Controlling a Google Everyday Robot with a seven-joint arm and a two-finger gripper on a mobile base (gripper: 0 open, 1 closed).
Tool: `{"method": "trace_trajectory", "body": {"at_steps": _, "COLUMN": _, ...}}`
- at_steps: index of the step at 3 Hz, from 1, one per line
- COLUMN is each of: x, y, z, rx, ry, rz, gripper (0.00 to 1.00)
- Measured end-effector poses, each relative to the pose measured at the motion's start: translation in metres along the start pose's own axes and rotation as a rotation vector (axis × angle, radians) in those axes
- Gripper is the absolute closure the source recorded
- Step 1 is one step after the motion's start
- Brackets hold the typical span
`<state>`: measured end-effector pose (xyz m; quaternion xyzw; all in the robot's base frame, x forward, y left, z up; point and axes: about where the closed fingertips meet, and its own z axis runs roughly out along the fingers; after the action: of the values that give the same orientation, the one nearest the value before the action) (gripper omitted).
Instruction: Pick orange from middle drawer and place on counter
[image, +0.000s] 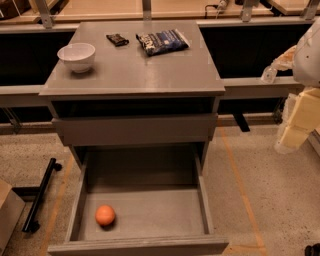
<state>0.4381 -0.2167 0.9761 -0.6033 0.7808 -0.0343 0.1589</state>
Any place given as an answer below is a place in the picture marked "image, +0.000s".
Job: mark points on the grey drawer cabinet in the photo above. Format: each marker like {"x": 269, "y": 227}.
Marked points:
{"x": 124, "y": 81}

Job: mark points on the cardboard box left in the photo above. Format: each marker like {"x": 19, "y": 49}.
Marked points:
{"x": 11, "y": 207}

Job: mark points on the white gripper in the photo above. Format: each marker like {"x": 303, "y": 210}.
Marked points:
{"x": 307, "y": 61}

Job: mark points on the grey metal rail shelf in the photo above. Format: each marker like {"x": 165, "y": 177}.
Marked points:
{"x": 235, "y": 88}

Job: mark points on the blue chip bag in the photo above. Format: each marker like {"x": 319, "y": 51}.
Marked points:
{"x": 163, "y": 42}

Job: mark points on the white ceramic bowl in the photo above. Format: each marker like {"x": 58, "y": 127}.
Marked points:
{"x": 77, "y": 57}

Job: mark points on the open grey middle drawer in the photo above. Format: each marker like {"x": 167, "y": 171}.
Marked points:
{"x": 160, "y": 203}

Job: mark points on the closed grey top drawer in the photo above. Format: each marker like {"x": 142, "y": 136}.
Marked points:
{"x": 135, "y": 130}

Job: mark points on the clear sanitizer pump bottle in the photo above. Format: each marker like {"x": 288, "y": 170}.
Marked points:
{"x": 269, "y": 75}

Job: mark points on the black metal bar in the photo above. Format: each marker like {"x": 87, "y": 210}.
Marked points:
{"x": 31, "y": 225}

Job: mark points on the small dark snack packet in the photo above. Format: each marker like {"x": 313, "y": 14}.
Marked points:
{"x": 117, "y": 40}

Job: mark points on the orange fruit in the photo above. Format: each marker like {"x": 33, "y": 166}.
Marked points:
{"x": 104, "y": 215}

